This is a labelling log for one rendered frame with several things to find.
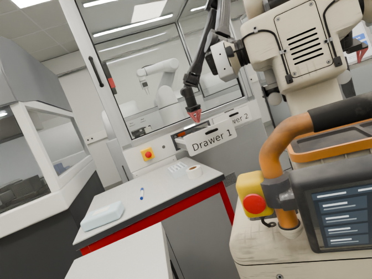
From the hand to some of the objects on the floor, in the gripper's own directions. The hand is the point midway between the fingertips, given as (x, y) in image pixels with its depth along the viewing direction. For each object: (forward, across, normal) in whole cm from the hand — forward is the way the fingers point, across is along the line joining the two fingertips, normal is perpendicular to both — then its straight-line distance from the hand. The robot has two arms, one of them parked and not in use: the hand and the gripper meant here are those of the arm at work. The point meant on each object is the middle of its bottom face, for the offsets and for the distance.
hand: (197, 120), depth 127 cm
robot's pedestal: (+88, +79, -52) cm, 129 cm away
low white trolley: (+95, +22, -39) cm, 105 cm away
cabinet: (+106, -58, +3) cm, 120 cm away
